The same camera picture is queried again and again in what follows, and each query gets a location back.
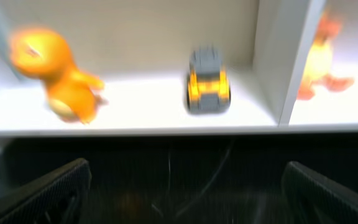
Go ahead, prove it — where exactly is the white shelf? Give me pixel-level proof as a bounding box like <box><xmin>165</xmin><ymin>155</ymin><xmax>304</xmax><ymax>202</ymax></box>
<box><xmin>0</xmin><ymin>0</ymin><xmax>358</xmax><ymax>138</ymax></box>

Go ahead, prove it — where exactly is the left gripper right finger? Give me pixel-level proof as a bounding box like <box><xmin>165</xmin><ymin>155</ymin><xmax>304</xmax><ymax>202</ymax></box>
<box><xmin>280</xmin><ymin>161</ymin><xmax>358</xmax><ymax>224</ymax></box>

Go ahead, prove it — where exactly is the yellow plush duck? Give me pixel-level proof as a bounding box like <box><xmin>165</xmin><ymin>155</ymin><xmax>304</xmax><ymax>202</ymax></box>
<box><xmin>296</xmin><ymin>12</ymin><xmax>356</xmax><ymax>101</ymax></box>

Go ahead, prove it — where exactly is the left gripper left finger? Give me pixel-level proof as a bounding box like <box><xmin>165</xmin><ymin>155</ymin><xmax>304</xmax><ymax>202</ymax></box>
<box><xmin>0</xmin><ymin>157</ymin><xmax>93</xmax><ymax>224</ymax></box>

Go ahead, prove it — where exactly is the orange dinosaur toy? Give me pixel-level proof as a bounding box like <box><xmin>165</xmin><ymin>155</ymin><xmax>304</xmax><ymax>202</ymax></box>
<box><xmin>8</xmin><ymin>27</ymin><xmax>109</xmax><ymax>125</ymax></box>

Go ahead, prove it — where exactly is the grey and yellow toy truck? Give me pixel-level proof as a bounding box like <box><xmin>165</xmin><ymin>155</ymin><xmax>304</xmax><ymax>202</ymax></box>
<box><xmin>185</xmin><ymin>46</ymin><xmax>232</xmax><ymax>114</ymax></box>

